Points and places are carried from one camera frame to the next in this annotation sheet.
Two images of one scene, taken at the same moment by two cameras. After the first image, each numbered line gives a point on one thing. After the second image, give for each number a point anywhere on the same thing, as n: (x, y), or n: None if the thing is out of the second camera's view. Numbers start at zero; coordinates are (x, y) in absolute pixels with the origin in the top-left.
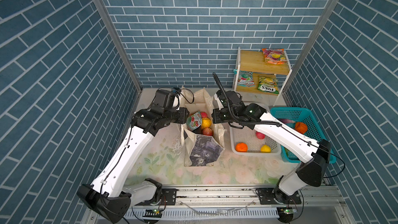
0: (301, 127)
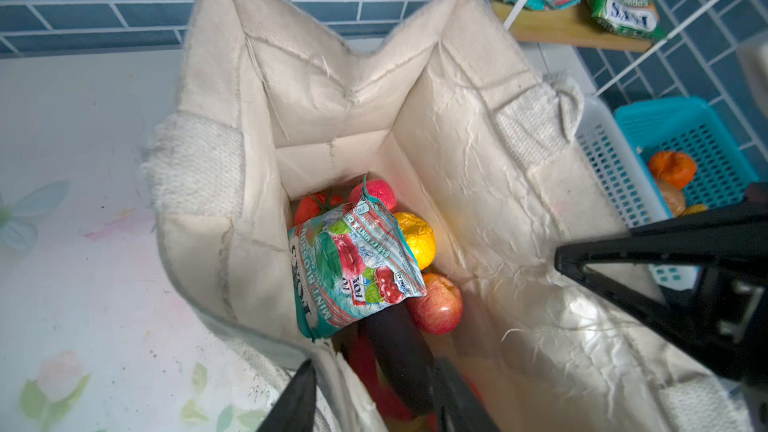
0: (673, 167)
